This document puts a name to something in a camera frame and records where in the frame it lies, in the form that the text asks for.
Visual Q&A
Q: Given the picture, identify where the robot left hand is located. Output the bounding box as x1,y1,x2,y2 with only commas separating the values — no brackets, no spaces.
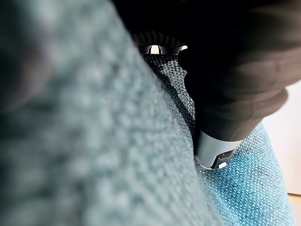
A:
110,0,301,170

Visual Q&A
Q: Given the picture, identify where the teal woven cushion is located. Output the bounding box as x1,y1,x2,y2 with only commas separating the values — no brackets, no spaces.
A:
0,0,297,226

